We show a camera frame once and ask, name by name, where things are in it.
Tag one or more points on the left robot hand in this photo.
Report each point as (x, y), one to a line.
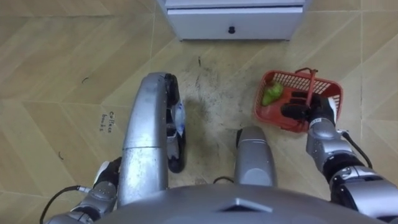
(109, 172)

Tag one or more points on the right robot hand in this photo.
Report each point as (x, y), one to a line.
(317, 109)

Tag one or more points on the red plastic basket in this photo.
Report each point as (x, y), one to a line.
(273, 112)

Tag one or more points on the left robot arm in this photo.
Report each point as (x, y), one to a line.
(93, 202)

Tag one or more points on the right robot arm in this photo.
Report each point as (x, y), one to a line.
(345, 168)

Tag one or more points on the green soft toy vegetable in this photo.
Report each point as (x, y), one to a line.
(272, 92)

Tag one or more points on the robot legs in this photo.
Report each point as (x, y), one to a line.
(149, 137)

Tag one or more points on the white drawer cabinet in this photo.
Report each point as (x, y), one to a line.
(236, 18)

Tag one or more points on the robot body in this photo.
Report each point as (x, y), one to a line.
(236, 207)

